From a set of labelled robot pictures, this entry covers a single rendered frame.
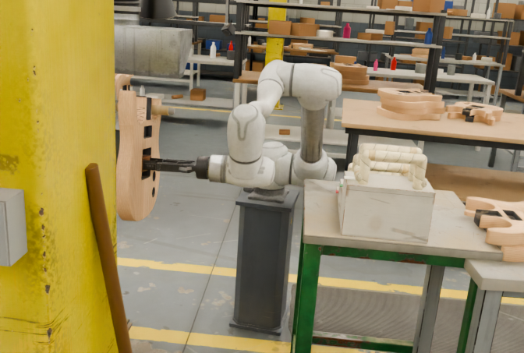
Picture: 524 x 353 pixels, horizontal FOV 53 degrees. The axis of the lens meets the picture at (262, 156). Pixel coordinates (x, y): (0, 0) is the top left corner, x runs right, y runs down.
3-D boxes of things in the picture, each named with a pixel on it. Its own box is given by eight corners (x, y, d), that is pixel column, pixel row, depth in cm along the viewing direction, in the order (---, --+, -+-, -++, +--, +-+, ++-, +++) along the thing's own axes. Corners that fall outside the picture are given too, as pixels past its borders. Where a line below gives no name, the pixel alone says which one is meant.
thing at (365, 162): (358, 185, 163) (361, 155, 161) (357, 181, 166) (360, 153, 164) (368, 185, 163) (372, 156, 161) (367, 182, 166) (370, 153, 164)
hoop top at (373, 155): (361, 160, 161) (362, 150, 160) (360, 157, 164) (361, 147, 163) (427, 166, 160) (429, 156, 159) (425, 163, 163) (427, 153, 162)
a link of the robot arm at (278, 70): (256, 74, 201) (291, 77, 199) (263, 51, 215) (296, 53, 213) (256, 102, 210) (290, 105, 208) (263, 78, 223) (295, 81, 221)
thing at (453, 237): (285, 430, 187) (303, 234, 166) (289, 333, 243) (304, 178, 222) (462, 450, 183) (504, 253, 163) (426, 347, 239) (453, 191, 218)
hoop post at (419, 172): (412, 189, 162) (417, 160, 159) (411, 186, 165) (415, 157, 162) (423, 190, 162) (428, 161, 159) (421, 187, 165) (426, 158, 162)
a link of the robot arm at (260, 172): (229, 170, 177) (228, 139, 169) (275, 173, 176) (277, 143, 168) (224, 192, 169) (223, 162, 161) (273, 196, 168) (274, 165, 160)
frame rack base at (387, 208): (341, 236, 167) (347, 185, 162) (338, 217, 181) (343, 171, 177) (428, 244, 165) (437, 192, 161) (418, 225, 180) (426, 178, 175)
